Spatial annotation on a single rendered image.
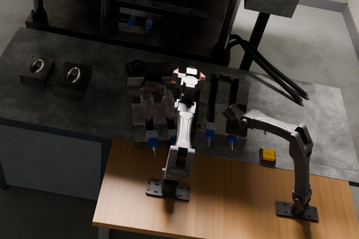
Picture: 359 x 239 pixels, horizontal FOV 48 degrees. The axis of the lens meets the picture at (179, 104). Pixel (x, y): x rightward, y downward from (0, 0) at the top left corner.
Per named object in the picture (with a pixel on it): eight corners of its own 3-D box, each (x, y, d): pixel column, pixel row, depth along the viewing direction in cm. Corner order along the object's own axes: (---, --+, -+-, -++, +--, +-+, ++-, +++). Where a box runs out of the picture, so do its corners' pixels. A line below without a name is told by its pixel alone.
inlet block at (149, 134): (160, 158, 192) (161, 151, 189) (149, 159, 191) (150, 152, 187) (155, 136, 201) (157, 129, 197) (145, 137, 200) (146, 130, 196)
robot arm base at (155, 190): (149, 171, 181) (147, 184, 176) (193, 178, 182) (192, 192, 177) (147, 181, 186) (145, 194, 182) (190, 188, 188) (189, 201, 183)
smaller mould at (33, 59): (45, 87, 215) (44, 79, 211) (20, 82, 214) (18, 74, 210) (55, 66, 227) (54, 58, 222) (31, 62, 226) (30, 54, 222)
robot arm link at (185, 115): (176, 98, 164) (169, 158, 143) (198, 102, 165) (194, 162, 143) (171, 118, 173) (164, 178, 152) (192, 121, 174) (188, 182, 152)
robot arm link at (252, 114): (238, 115, 175) (304, 140, 157) (249, 105, 180) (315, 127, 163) (239, 137, 182) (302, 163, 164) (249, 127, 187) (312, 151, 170)
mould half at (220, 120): (242, 150, 208) (250, 134, 198) (192, 141, 206) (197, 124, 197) (242, 84, 242) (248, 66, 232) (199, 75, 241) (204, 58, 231)
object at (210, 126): (212, 150, 196) (215, 143, 192) (202, 149, 196) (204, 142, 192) (213, 130, 205) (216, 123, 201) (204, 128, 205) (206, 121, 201)
